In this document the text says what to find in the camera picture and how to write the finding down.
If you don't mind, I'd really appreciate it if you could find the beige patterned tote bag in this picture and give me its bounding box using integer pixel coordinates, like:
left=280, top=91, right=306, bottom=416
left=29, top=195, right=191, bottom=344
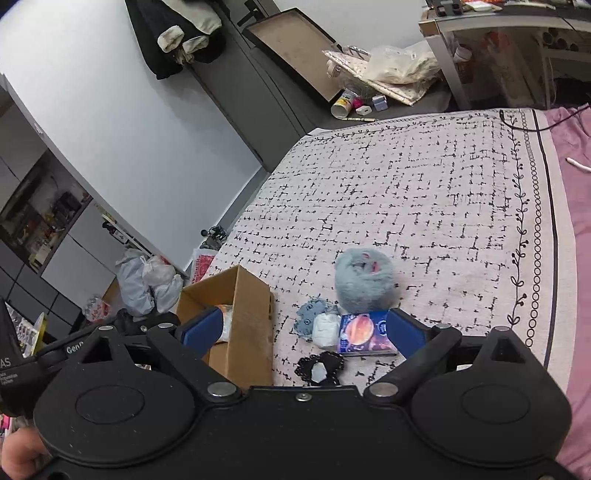
left=322, top=46, right=440, bottom=105

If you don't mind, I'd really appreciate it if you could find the dark grey wardrobe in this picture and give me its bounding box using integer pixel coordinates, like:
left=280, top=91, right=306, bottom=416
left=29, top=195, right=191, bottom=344
left=188, top=0, right=352, bottom=172

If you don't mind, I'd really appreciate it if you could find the white crumpled plastic bag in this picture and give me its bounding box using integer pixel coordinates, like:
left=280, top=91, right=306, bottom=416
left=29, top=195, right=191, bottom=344
left=365, top=41, right=443, bottom=85

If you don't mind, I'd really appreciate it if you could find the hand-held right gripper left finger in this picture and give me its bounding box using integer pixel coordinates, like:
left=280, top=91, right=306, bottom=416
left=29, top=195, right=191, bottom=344
left=82, top=307, right=242, bottom=403

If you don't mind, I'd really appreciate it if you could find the white black patterned blanket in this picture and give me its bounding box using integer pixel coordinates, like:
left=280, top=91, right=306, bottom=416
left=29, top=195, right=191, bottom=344
left=210, top=107, right=578, bottom=398

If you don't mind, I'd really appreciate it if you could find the pink bed sheet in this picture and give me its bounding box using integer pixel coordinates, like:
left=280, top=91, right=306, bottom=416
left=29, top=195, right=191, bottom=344
left=545, top=105, right=591, bottom=480

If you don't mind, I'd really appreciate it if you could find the clear plastic bag with toy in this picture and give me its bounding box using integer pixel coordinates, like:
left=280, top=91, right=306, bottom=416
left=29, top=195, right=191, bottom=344
left=333, top=248, right=399, bottom=311

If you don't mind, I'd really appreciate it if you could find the beige hanging jacket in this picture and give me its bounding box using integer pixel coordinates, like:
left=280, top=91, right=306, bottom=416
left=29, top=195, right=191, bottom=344
left=157, top=0, right=222, bottom=53

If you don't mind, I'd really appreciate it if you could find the black hanging coat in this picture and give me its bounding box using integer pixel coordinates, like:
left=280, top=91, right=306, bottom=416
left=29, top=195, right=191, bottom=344
left=124, top=0, right=227, bottom=80

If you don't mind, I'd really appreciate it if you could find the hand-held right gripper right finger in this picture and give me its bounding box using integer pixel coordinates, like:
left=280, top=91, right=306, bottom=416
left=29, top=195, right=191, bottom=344
left=362, top=308, right=533, bottom=407

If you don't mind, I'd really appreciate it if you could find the yellow paper cup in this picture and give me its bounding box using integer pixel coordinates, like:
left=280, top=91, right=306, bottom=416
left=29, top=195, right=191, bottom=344
left=331, top=95, right=355, bottom=119

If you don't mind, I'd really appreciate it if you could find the blue planet print packet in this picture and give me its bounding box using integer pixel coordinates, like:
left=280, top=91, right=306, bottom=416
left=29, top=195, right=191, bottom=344
left=338, top=310, right=399, bottom=357

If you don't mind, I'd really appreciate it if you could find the black cable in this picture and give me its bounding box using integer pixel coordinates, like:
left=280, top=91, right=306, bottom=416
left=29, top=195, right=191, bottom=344
left=500, top=107, right=591, bottom=136

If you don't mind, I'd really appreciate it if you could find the white soft pouch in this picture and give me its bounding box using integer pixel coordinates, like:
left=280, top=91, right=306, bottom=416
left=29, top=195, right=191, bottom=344
left=313, top=312, right=343, bottom=348

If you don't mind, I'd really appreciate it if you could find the person's left hand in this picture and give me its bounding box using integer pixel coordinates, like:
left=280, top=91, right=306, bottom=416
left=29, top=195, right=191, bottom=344
left=0, top=425, right=51, bottom=480

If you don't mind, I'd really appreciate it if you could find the pile of white plastic bags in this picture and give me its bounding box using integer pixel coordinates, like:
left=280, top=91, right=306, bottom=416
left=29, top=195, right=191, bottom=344
left=115, top=248, right=184, bottom=317

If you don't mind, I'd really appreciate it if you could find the black lace hair clip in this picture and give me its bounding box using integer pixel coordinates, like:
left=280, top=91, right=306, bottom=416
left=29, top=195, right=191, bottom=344
left=295, top=351, right=345, bottom=387

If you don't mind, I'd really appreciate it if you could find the red white snack packet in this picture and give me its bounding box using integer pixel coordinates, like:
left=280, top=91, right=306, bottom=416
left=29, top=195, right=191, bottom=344
left=84, top=296, right=112, bottom=325

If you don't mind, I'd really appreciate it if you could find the cardboard box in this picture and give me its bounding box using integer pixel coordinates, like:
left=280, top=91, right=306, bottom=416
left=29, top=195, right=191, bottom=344
left=177, top=264, right=274, bottom=388

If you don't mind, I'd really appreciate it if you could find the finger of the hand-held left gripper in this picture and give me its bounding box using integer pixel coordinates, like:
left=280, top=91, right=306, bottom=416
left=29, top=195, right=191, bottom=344
left=113, top=308, right=182, bottom=334

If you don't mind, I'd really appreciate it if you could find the blue denim stuffed toy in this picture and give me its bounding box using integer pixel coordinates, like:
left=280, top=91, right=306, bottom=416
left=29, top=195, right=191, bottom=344
left=294, top=298, right=340, bottom=341

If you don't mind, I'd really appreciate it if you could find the grey wall cabinet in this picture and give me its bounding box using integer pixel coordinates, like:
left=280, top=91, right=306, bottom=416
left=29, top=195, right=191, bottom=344
left=0, top=74, right=117, bottom=335

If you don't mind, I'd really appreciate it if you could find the white desk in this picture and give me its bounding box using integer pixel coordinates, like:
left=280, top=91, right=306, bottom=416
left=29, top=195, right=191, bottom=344
left=419, top=0, right=591, bottom=112

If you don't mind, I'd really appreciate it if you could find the black picture frame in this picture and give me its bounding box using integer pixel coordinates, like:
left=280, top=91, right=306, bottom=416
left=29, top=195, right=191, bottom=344
left=242, top=9, right=345, bottom=103

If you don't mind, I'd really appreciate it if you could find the red print plastic bag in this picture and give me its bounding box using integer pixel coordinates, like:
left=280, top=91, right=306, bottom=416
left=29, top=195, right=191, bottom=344
left=190, top=248, right=219, bottom=284

